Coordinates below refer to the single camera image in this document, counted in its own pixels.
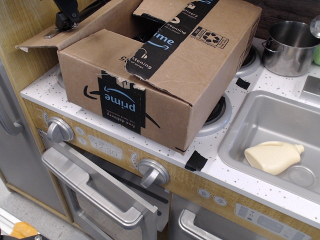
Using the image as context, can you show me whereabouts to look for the orange object on floor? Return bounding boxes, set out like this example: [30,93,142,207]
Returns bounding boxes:
[10,222,38,239]

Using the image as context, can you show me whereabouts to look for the right silver stove knob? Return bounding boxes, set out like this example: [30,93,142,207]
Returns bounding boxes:
[138,158,170,188]

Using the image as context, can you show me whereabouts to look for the cream plastic detergent bottle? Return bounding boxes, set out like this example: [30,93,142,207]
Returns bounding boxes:
[244,141,305,176]

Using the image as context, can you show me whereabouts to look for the brown cardboard prime box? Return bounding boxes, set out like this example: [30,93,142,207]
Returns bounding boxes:
[19,0,262,153]

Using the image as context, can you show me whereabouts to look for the black tape piece front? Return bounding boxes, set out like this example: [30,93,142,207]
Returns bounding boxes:
[184,151,208,172]

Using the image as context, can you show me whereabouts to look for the silver oven door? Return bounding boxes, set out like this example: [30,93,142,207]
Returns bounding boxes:
[42,145,158,240]

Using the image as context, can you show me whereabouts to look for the clear round faucet knob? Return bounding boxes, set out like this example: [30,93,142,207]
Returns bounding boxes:
[309,15,320,39]

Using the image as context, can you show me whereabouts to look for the silver dishwasher door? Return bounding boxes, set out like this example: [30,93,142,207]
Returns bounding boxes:
[167,193,312,240]

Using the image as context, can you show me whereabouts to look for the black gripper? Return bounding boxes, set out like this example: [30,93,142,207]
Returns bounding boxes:
[43,0,80,39]

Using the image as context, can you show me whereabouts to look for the stainless steel pot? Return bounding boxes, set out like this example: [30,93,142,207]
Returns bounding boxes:
[262,21,320,77]

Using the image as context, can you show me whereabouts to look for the front grey stove burner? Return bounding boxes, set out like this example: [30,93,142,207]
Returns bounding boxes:
[197,93,233,137]

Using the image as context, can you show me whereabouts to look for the green object at edge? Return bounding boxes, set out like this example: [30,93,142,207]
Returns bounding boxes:
[313,45,320,66]

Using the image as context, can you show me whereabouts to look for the rear grey stove burner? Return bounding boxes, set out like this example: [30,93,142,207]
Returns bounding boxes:
[234,45,261,78]

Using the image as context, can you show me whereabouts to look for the left silver stove knob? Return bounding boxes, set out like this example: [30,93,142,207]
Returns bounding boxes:
[47,116,75,144]

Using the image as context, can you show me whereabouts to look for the silver toy fridge door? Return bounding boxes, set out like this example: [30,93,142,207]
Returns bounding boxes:
[0,65,65,216]

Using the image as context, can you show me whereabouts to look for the silver stove knob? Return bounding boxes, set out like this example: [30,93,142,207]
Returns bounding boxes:
[138,158,170,188]
[47,116,75,144]

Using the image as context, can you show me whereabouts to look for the black tape piece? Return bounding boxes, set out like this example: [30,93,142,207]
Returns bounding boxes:
[235,77,251,90]
[184,151,208,172]

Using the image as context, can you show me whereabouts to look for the silver toy sink basin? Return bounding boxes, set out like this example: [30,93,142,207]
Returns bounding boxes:
[218,90,320,203]

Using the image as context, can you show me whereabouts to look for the black tape piece rear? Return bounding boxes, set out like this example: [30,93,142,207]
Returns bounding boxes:
[235,77,251,90]

